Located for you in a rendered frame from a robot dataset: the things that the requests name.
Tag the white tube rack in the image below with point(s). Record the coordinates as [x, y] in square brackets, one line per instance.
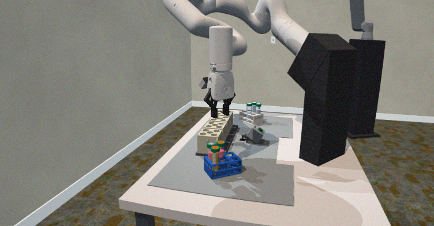
[256, 119]

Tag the beige bucket adapter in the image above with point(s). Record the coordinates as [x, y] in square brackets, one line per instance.
[205, 136]
[225, 119]
[220, 113]
[219, 126]

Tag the blue tube rack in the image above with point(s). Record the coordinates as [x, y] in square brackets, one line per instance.
[225, 168]

